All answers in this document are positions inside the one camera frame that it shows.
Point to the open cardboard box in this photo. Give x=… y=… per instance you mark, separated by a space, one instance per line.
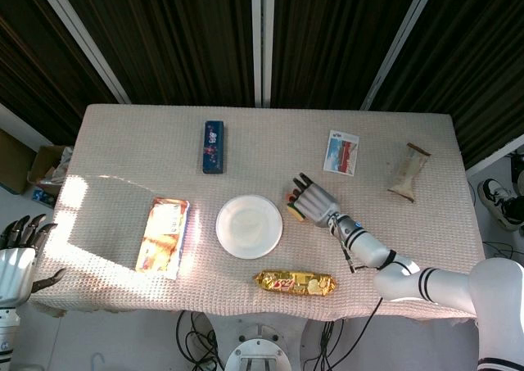
x=43 y=164

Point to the orange blue snack box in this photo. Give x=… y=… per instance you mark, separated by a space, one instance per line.
x=162 y=240

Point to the dark brown curtain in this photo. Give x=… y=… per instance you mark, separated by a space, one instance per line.
x=184 y=39

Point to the white upright frame post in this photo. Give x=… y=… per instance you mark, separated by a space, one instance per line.
x=268 y=39
x=256 y=39

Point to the beige crumpled wrapper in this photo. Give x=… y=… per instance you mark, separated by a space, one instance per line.
x=409 y=172

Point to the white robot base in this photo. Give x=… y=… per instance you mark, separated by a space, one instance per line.
x=256 y=354

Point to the white slanted frame post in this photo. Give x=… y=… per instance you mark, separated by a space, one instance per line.
x=82 y=39
x=403 y=39

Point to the gold biscuit packet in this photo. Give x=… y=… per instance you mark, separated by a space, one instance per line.
x=294 y=283

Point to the white round plate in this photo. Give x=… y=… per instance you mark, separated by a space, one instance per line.
x=249 y=227

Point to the black white shoe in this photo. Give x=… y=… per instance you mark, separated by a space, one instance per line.
x=497 y=199

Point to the green and yellow sponge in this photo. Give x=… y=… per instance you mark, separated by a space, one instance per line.
x=298 y=214

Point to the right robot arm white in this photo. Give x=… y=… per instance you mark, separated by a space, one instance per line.
x=409 y=285

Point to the beige waffle tablecloth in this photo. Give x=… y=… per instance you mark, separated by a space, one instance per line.
x=143 y=158

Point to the dark blue long box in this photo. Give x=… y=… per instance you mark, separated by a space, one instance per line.
x=213 y=147

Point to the right robot hand silver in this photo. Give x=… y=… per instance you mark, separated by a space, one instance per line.
x=319 y=205

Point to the left robot hand silver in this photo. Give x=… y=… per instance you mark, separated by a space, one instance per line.
x=14 y=272

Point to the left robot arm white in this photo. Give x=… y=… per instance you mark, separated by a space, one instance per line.
x=6 y=338

